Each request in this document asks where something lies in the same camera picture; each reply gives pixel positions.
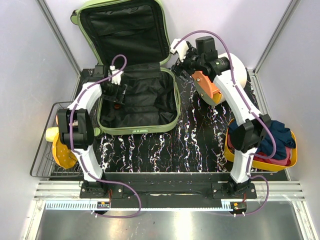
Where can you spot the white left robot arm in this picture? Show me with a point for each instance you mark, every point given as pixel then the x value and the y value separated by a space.
pixel 77 132

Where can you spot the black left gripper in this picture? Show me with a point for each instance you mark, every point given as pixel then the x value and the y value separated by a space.
pixel 118 97

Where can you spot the black wire basket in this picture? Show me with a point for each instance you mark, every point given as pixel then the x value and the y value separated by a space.
pixel 53 160

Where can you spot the orange plastic basket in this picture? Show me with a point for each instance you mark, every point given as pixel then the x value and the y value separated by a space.
pixel 262 166

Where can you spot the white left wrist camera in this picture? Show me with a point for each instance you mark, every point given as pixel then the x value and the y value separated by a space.
pixel 116 75

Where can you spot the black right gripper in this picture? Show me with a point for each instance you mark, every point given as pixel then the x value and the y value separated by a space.
pixel 178 67

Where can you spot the pink maroon garment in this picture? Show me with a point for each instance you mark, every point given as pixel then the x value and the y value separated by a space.
pixel 280 162

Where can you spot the navy blue garment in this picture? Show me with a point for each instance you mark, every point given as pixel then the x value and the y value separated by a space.
pixel 282 137

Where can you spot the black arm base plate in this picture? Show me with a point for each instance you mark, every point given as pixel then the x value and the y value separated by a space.
pixel 211 185

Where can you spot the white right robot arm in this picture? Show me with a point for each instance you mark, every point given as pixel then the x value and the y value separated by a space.
pixel 252 124

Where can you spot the green hard-shell suitcase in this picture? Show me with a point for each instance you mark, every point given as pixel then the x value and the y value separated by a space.
pixel 132 35

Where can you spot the yellow cup in basket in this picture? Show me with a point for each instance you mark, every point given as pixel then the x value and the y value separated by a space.
pixel 51 133

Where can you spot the yellow dotted plate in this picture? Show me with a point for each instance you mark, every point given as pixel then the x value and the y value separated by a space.
pixel 62 156

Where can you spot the white orange drawer cabinet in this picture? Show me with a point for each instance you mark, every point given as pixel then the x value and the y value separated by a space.
pixel 225 86

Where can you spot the aluminium rail frame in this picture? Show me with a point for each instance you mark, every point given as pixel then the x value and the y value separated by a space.
pixel 279 212

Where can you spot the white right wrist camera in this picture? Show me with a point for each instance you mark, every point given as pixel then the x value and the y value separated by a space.
pixel 179 47

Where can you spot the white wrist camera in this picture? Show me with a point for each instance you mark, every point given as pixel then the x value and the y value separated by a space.
pixel 179 47
pixel 116 75

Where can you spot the small brown bottle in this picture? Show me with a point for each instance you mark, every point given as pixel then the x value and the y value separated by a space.
pixel 117 106

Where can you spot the black marble pattern mat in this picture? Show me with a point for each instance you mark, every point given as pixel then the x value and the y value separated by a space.
pixel 195 144

